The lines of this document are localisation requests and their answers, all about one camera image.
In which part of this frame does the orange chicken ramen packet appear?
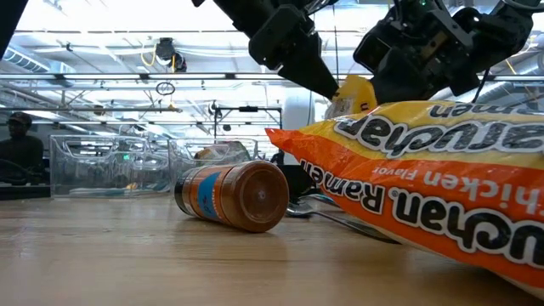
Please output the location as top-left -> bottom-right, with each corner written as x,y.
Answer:
266,99 -> 544,298

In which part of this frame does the black metal table frame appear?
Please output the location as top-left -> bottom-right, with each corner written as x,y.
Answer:
0,183 -> 52,201

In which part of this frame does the yellow ramen packet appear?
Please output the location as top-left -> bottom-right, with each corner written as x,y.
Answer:
325,75 -> 378,120

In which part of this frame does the dark metal spoon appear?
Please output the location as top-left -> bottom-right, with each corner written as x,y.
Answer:
286,201 -> 401,247

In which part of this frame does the black metal stand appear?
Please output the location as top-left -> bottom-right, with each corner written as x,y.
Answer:
210,100 -> 285,167

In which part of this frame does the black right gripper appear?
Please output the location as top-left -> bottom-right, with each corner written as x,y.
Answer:
353,0 -> 481,105

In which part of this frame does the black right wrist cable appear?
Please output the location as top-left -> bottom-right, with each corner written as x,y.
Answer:
470,70 -> 490,104

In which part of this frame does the green ramen packet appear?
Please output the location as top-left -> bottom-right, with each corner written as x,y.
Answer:
210,141 -> 252,165

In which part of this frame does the red bowl black outside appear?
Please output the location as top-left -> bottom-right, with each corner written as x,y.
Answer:
278,163 -> 318,201

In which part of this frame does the black ceiling cable reel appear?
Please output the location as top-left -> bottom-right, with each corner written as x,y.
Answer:
139,37 -> 189,74

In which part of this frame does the hanging black cable ring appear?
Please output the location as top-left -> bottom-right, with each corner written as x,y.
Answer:
155,81 -> 177,98

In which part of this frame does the green metallic spoon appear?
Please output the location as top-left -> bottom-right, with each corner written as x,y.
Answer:
300,193 -> 342,209

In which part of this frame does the orange spice jar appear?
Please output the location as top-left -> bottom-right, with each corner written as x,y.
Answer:
173,160 -> 290,234

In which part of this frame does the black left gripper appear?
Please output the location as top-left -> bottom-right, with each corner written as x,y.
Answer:
248,3 -> 341,101

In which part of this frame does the clear plastic utensil bin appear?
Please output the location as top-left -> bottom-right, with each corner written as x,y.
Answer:
48,134 -> 172,200

